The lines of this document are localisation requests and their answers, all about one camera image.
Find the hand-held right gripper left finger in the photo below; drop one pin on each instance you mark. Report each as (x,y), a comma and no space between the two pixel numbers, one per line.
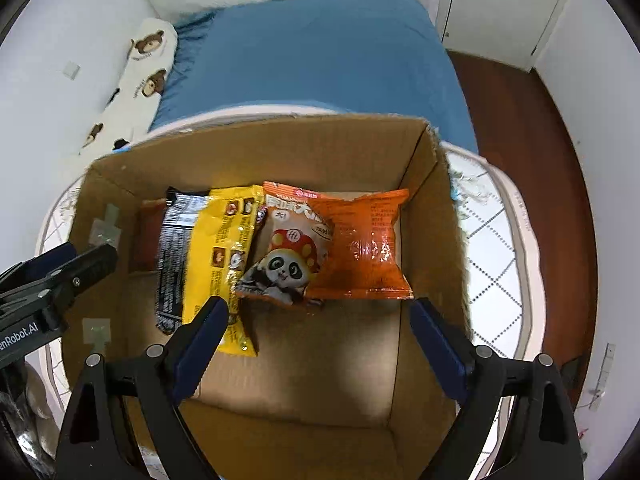
(200,350)

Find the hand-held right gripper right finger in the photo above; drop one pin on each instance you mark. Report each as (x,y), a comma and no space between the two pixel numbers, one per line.
(440,350)

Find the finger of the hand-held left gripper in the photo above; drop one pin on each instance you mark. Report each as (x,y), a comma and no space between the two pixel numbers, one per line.
(92,265)
(47,260)

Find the cardboard box with blue print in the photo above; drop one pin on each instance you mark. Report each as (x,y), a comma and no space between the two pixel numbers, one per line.
(310,360)

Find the yellow and black snack packet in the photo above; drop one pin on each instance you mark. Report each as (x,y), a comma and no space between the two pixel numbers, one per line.
(220,240)

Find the plain orange snack packet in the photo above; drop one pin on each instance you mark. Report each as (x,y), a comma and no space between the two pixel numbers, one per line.
(370,250)

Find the orange panda snack packet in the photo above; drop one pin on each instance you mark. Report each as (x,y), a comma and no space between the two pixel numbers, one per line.
(285,260)

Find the beige fuzzy cloth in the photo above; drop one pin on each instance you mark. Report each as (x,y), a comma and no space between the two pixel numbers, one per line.
(37,410)

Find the white quilted floral bed mat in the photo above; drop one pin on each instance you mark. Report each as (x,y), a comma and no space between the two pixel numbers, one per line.
(500,260)

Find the white bear print pillow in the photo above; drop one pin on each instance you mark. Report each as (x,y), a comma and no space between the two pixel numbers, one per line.
(142,80)

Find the blue bedsheet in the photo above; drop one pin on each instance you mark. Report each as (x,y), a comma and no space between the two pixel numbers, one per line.
(320,60)

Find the white door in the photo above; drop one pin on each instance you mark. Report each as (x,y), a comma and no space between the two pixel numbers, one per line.
(500,5)

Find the white wall socket strip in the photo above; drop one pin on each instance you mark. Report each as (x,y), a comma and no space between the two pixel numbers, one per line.
(608,365)

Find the small white wall plate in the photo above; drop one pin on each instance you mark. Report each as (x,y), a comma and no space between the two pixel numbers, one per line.
(70,69)

